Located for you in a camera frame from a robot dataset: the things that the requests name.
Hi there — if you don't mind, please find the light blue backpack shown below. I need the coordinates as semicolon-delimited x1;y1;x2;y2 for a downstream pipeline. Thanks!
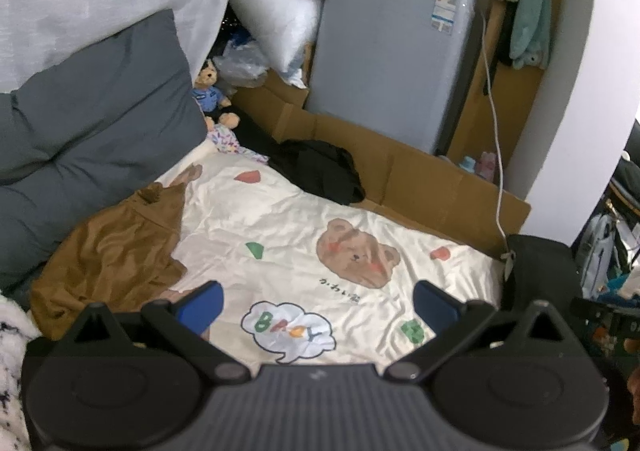
575;211;621;297

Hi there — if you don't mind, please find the white fluffy patterned blanket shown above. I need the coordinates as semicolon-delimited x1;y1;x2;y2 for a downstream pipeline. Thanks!
0;293;41;451

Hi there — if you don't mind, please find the grey washing machine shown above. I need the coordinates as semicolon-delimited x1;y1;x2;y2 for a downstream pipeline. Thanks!
304;0;478;156

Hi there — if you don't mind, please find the white cable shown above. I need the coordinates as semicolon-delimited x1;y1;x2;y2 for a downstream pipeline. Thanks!
480;13;516;277

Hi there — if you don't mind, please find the brown cardboard sheet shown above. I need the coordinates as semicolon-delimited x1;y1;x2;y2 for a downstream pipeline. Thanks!
232;43;532;259

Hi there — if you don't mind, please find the clear plastic bag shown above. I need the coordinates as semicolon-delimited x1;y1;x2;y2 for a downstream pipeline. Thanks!
216;38;271;89

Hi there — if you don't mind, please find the brown upright board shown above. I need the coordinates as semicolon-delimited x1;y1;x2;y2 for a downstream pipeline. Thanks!
445;0;566;172

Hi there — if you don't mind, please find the teal hanging garment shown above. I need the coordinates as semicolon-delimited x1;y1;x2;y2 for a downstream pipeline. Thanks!
509;0;553;70

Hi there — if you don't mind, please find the floral cloth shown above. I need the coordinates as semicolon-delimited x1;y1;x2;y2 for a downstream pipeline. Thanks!
207;123;269;164

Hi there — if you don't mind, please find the teddy bear in blue shirt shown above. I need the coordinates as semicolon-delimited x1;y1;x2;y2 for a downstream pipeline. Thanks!
192;60;241;132

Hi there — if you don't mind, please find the white bear-print blanket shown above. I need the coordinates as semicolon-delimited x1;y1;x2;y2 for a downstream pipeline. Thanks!
155;138;506;367

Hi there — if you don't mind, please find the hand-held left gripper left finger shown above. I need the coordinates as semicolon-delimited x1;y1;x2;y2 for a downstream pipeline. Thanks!
74;281;251;387

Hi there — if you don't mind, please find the white pillow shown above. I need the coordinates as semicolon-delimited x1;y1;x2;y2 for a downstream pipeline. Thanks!
230;0;323;74

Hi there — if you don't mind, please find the grey cushion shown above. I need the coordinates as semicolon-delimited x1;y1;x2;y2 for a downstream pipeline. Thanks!
0;8;208;297

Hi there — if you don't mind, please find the small pink bottle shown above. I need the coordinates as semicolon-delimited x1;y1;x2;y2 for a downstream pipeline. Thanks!
477;152;498;182

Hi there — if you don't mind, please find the black clothing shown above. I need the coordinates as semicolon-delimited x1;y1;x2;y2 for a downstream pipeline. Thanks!
268;139;367;206

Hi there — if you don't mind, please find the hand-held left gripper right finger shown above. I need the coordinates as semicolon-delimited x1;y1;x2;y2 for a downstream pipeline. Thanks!
385;280;573;387

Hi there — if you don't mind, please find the black fabric case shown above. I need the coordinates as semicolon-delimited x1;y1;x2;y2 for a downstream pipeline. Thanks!
502;233;591;347

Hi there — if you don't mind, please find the brown t-shirt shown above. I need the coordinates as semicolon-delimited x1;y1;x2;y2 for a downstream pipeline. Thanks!
30;182;188;342

